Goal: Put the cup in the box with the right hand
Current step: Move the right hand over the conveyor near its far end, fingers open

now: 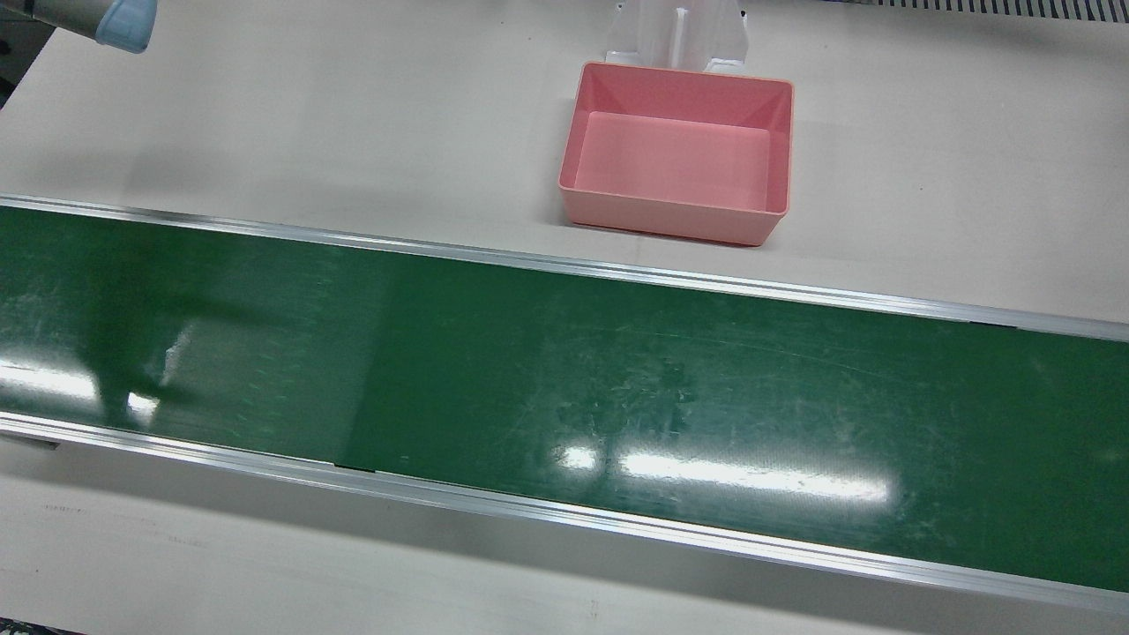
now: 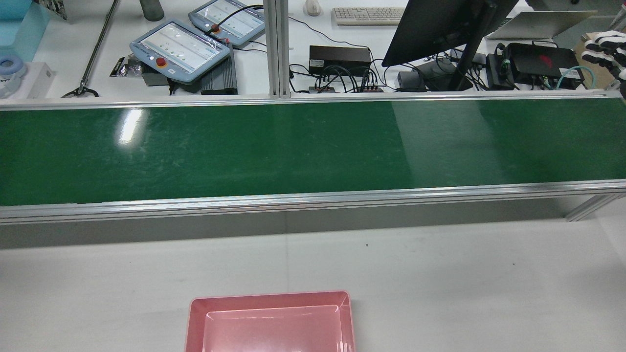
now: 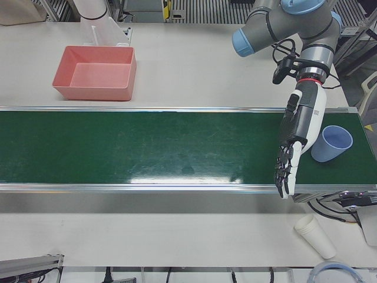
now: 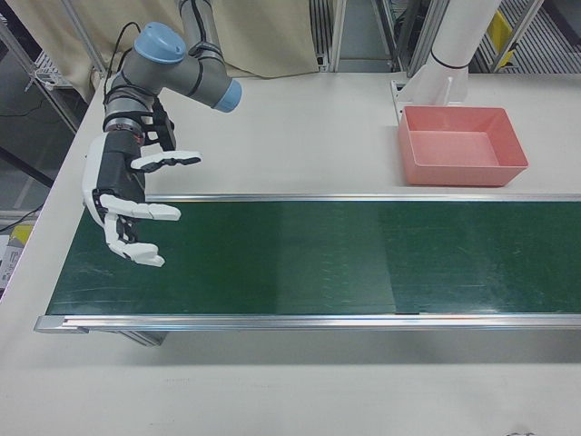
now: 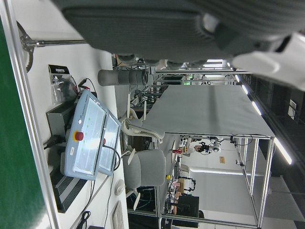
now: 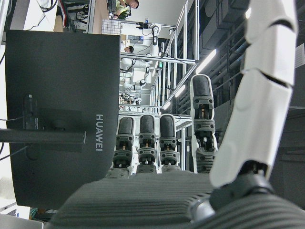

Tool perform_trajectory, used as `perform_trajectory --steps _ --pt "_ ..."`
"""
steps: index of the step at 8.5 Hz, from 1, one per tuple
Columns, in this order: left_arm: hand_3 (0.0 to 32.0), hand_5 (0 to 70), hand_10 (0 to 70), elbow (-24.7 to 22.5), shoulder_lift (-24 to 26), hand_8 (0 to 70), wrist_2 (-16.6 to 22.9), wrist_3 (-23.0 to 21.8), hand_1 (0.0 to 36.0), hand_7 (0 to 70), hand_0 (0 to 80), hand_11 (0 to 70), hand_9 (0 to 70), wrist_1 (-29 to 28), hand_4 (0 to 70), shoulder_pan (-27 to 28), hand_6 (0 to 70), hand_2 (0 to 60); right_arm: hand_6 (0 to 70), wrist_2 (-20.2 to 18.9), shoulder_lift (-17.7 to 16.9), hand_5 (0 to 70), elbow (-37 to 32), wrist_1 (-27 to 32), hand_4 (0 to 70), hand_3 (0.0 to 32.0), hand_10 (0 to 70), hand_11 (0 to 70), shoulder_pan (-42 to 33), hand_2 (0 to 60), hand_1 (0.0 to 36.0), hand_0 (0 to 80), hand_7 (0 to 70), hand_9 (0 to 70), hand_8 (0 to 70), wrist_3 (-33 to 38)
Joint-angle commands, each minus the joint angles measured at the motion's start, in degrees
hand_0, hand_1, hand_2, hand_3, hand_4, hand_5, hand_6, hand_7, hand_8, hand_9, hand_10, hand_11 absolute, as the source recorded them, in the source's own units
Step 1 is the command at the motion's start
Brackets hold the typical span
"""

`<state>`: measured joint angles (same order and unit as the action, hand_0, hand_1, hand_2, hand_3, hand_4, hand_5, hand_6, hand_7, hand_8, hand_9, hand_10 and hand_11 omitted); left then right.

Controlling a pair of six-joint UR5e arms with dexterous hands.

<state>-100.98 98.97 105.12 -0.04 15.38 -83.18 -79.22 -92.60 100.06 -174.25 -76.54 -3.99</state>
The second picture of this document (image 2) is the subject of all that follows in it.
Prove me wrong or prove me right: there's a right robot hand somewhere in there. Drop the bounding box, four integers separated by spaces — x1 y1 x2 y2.
585 30 626 81

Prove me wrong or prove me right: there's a pink plastic box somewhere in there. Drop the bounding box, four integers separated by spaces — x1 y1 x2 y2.
184 290 356 352

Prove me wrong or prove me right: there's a black mini computer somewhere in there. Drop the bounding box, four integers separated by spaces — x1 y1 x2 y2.
506 43 585 89

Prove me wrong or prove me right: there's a white laptop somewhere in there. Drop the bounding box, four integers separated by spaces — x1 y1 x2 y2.
487 10 598 41

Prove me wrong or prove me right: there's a black power adapter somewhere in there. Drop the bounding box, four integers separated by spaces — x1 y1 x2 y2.
487 53 514 90

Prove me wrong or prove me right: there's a black monitor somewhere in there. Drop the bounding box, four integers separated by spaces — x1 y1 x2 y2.
381 0 519 92

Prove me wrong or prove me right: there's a beige keyboard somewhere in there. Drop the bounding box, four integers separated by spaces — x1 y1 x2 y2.
332 7 406 26

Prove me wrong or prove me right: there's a black finned device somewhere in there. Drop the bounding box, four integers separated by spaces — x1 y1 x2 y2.
201 43 238 95

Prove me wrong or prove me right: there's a large grey teach pendant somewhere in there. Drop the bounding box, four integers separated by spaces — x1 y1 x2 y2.
129 19 231 85

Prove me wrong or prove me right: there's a grey cylinder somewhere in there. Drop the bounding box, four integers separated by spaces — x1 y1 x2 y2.
139 0 165 22

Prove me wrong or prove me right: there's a silver foil packet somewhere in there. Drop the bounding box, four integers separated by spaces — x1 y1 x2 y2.
110 56 143 78

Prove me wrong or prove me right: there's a metal rod stand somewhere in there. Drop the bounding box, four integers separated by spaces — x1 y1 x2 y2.
62 0 120 98

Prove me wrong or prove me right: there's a white carton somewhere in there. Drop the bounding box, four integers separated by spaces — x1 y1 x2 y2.
0 62 55 100

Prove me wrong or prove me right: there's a light blue container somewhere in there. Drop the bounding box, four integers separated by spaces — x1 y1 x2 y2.
0 0 50 62

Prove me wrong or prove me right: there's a teal cable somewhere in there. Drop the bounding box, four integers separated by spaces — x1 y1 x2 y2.
555 65 596 91

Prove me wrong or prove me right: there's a black network switch box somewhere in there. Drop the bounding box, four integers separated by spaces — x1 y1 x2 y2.
309 45 372 76

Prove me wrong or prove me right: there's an aluminium profile post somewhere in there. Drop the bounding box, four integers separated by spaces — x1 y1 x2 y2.
263 0 291 99

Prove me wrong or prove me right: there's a grey teach pendant with cable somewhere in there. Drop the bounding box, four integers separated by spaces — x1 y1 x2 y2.
189 0 266 47

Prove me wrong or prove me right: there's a blue white ring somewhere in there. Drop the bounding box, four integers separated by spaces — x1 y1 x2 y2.
0 54 28 88

